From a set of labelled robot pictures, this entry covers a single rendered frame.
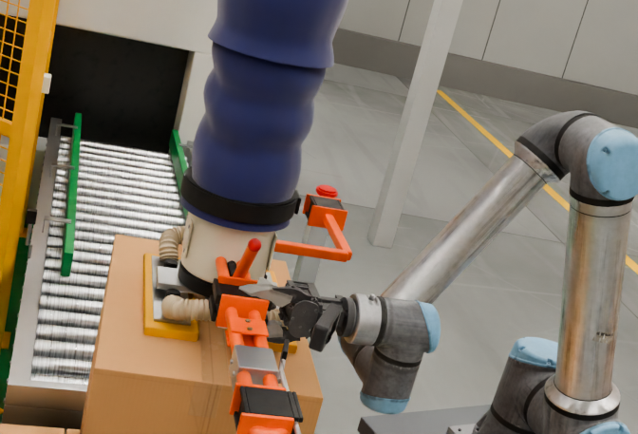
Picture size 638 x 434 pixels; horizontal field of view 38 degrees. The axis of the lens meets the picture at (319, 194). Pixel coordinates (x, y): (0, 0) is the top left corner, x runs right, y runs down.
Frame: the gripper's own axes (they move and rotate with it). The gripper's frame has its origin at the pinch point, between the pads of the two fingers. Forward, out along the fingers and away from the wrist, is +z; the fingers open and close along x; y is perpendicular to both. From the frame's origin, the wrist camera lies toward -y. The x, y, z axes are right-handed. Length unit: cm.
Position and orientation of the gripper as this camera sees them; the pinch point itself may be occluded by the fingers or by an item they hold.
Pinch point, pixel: (241, 310)
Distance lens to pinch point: 161.1
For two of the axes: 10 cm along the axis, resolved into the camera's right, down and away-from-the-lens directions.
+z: -9.5, -1.5, -2.8
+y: -2.1, -3.6, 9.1
